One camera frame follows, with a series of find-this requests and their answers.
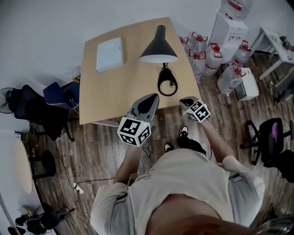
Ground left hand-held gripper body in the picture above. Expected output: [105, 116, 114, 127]
[117, 93, 160, 147]

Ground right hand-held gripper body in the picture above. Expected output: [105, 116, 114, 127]
[179, 96, 211, 124]

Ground black desk lamp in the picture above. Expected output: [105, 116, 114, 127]
[138, 24, 179, 97]

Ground person's right forearm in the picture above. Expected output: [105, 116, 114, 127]
[202, 119, 236, 163]

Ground person's left forearm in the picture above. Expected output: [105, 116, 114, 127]
[113, 143, 147, 184]

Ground person's black trousers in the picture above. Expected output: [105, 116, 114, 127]
[178, 136, 207, 156]

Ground light wooden table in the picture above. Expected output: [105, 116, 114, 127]
[79, 16, 203, 128]

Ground group of large water bottles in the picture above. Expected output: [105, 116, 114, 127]
[178, 0, 253, 96]

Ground person's white t-shirt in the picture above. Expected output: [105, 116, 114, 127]
[90, 148, 266, 235]

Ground black swivel office chair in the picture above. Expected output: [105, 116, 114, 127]
[240, 117, 294, 166]

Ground white flat box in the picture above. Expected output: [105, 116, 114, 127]
[96, 37, 124, 73]

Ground white power strip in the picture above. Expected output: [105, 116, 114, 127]
[73, 182, 85, 195]

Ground blue chair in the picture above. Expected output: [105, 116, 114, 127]
[43, 81, 80, 110]

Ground tall white cardboard box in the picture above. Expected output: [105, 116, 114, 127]
[209, 12, 249, 58]

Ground black mesh office chair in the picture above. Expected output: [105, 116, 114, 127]
[13, 84, 75, 142]

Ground black padded seat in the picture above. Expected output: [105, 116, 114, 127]
[263, 149, 294, 183]

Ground white side table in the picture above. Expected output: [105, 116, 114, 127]
[250, 27, 294, 80]

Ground round wooden table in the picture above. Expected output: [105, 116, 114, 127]
[14, 139, 33, 195]

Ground black and white headset gear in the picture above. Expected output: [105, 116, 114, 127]
[8, 203, 69, 235]

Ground black floor fan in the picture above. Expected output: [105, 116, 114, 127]
[0, 86, 17, 114]

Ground black floor cable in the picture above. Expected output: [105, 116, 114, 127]
[78, 177, 115, 184]

